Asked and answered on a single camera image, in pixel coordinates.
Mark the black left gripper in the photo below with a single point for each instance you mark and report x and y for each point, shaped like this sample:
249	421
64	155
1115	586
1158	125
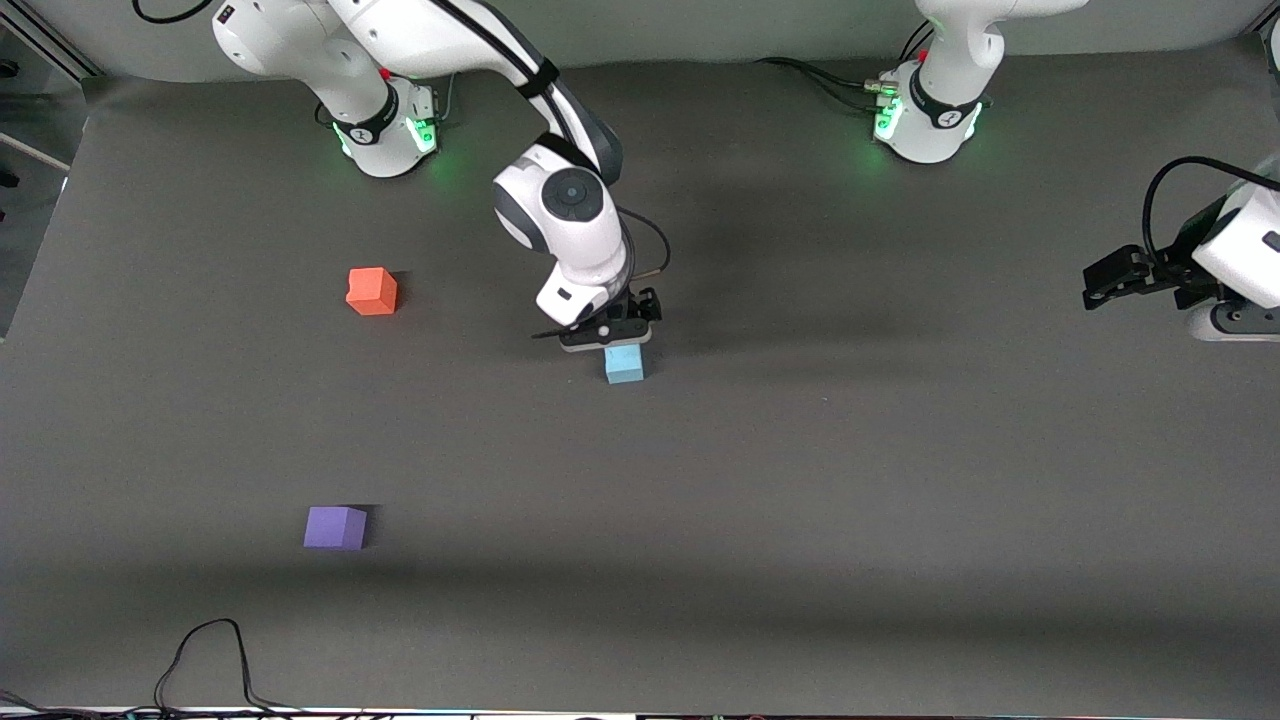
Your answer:
1172	268

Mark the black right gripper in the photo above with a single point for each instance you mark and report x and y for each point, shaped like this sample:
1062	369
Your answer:
642	303

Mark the light blue foam block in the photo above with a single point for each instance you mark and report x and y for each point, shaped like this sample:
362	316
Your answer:
625	365

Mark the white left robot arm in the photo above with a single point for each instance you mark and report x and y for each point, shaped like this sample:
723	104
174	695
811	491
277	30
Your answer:
950	60

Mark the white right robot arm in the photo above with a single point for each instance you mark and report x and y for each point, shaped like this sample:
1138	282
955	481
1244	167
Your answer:
570	240

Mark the orange foam block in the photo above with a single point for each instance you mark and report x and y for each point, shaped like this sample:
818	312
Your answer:
371	291

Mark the purple foam block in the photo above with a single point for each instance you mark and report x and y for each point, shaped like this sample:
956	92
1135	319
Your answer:
334	528

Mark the dark grey table mat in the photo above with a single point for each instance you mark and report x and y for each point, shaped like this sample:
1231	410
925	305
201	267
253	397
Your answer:
640	500

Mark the thin pale rod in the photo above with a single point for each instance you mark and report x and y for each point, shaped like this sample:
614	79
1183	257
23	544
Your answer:
35	152

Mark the aluminium frame rail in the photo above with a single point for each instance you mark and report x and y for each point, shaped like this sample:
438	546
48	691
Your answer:
55	45

